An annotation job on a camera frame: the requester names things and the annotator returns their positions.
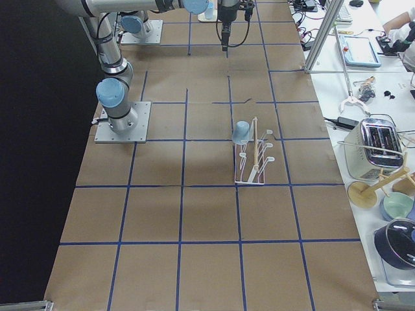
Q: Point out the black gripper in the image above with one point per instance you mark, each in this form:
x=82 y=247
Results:
x=227 y=12

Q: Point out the light blue plastic cup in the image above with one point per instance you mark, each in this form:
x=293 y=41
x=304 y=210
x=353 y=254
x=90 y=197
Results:
x=241 y=133

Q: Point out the blue cup on tray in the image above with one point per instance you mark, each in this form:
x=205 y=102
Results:
x=209 y=11

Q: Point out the white serving tray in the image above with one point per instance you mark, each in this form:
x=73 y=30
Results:
x=201 y=17

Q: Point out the wooden rack dowel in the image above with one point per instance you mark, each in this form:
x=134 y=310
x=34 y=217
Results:
x=256 y=152

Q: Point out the white keyboard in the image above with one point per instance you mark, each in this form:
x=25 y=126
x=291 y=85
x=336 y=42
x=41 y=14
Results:
x=343 y=16

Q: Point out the blue framed tablet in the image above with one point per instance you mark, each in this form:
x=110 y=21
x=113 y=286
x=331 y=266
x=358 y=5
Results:
x=359 y=52

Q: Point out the white grabber tool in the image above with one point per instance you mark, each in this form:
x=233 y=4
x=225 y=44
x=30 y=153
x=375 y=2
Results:
x=350 y=100

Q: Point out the black power adapter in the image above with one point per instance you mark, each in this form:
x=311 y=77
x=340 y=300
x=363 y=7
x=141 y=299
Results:
x=347 y=123

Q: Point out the person at desk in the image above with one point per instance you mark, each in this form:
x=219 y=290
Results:
x=398 y=29

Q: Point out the silver toaster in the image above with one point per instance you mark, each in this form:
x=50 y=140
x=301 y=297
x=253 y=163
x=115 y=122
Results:
x=371 y=148

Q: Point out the wooden mug tree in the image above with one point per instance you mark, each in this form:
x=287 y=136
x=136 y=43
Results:
x=364 y=195

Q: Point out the green bowl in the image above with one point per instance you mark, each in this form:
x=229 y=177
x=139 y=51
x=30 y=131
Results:
x=396 y=205

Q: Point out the dark blue pot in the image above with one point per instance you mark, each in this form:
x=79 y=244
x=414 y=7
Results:
x=394 y=242

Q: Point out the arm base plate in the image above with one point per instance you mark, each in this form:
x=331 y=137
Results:
x=153 y=39
x=131 y=128

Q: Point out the aluminium frame post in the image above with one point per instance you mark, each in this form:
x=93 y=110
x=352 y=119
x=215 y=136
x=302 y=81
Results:
x=325 y=27

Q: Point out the white wire cup rack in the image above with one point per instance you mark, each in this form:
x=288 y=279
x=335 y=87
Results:
x=251 y=159

